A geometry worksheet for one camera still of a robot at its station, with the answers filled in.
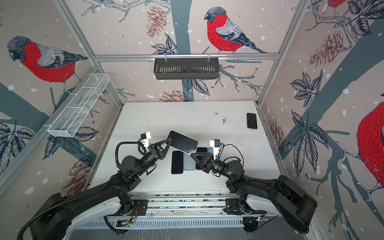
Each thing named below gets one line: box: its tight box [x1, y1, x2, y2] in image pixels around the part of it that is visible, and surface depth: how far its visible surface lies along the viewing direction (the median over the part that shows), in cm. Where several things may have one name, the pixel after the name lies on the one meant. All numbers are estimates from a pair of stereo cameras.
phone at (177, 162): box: [171, 150, 184, 174], surface depth 90 cm
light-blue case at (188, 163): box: [183, 153, 196, 171], surface depth 90 cm
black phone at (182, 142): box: [166, 130, 199, 153], surface depth 68 cm
